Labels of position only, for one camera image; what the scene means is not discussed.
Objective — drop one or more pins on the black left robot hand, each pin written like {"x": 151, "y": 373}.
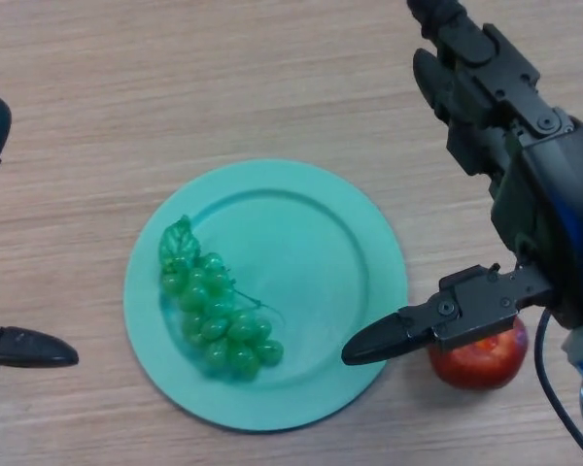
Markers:
{"x": 24, "y": 349}

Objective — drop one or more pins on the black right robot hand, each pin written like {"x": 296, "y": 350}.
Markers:
{"x": 549, "y": 194}

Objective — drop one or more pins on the green grape bunch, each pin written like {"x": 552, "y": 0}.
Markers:
{"x": 218, "y": 330}

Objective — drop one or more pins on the green round plate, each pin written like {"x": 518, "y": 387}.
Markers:
{"x": 320, "y": 252}

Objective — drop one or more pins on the red apple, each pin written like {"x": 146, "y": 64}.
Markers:
{"x": 481, "y": 369}

